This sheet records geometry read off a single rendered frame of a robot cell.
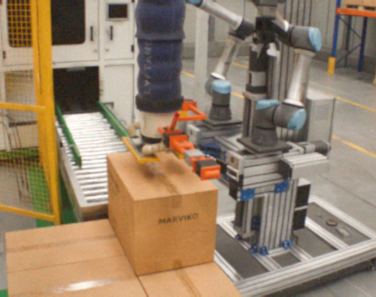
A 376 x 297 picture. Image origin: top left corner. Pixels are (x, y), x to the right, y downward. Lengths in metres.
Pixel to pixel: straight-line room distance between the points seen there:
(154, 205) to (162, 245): 0.22
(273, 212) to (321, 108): 0.71
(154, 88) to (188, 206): 0.56
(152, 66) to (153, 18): 0.22
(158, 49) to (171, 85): 0.17
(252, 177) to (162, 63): 0.80
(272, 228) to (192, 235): 0.91
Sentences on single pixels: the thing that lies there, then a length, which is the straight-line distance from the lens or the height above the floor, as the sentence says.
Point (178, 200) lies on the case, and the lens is 2.04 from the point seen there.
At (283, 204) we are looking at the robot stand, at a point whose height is 0.55.
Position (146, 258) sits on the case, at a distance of 2.14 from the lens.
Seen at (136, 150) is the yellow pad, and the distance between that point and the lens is 2.16.
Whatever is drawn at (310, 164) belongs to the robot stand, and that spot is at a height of 0.95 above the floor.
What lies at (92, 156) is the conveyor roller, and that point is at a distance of 3.60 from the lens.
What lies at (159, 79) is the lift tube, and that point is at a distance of 2.06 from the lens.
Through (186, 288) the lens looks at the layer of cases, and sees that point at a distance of 2.11.
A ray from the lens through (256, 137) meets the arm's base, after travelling 2.42.
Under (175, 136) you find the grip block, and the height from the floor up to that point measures 1.21.
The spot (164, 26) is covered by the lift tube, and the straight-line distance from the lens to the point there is 2.01.
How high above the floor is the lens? 1.82
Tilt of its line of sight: 19 degrees down
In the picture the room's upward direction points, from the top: 2 degrees clockwise
